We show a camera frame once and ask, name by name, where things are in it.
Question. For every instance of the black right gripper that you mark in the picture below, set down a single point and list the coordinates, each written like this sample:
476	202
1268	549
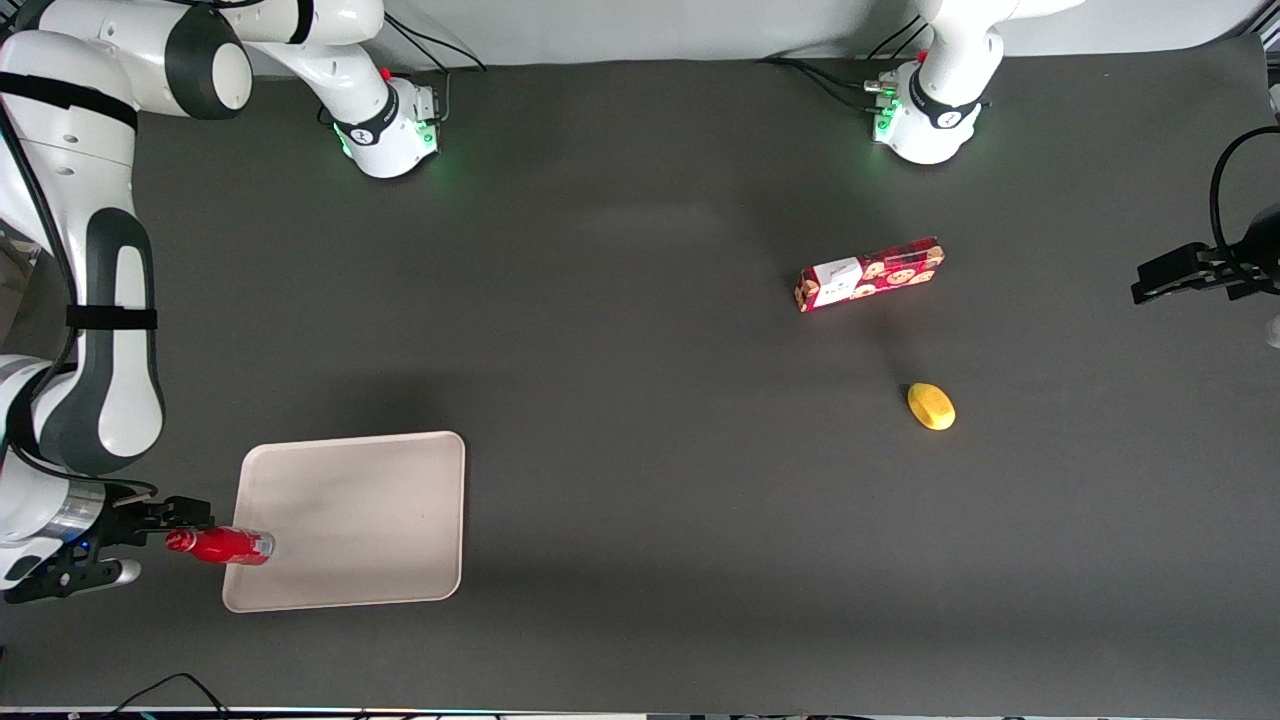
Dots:
128	519

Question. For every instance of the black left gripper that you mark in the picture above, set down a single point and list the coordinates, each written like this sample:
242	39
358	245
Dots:
1243	271

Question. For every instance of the red coke bottle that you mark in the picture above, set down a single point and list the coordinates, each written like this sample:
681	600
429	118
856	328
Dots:
225	546

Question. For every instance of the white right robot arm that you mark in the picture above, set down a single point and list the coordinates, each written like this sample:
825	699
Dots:
105	300

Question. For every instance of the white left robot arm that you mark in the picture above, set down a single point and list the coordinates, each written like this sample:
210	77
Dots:
945	100

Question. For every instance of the beige plastic tray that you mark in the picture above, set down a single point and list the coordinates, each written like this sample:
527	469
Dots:
360	520

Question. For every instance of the yellow lemon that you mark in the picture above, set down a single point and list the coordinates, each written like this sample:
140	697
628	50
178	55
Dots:
931	406

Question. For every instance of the red cookie box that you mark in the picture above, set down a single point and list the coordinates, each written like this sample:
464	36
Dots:
870	275

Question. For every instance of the dark grey table mat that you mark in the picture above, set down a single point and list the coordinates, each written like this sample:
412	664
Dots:
640	520

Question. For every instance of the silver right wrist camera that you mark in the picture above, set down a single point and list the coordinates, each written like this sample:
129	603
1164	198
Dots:
125	572

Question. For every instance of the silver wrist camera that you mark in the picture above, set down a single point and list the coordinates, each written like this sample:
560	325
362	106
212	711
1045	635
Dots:
1274	332
125	572

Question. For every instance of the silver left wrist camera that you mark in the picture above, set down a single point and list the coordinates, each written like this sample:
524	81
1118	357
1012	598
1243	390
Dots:
1274	332

